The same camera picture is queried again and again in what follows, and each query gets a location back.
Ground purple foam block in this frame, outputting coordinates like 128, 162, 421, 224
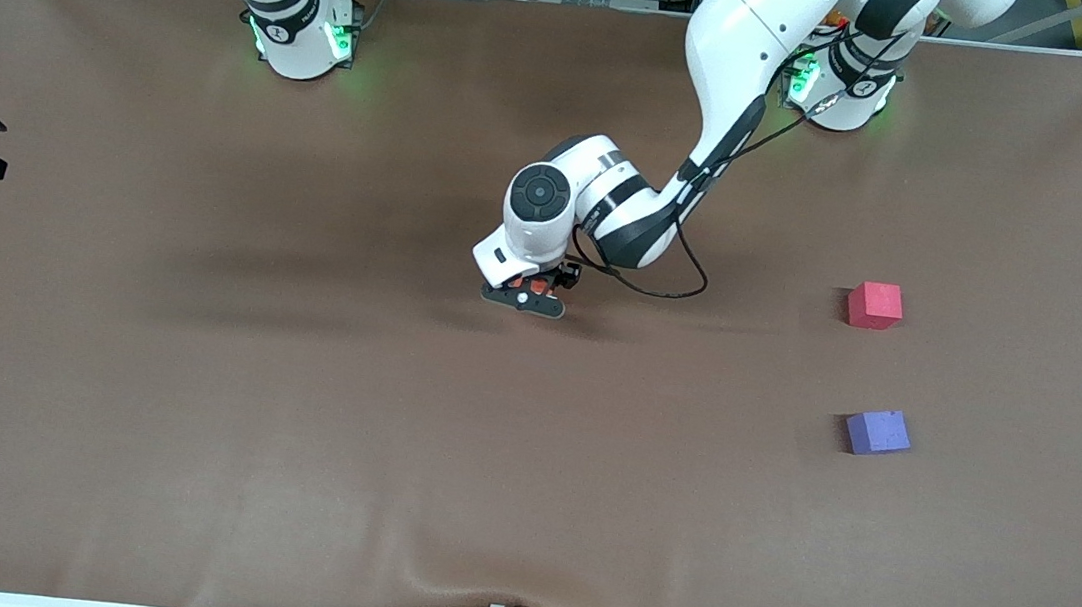
842, 405, 916, 461

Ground red foam block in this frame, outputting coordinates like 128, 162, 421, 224
844, 279, 907, 333

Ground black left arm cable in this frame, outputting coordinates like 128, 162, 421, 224
563, 7, 906, 323

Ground brown table mat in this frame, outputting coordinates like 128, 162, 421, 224
0, 0, 1082, 607

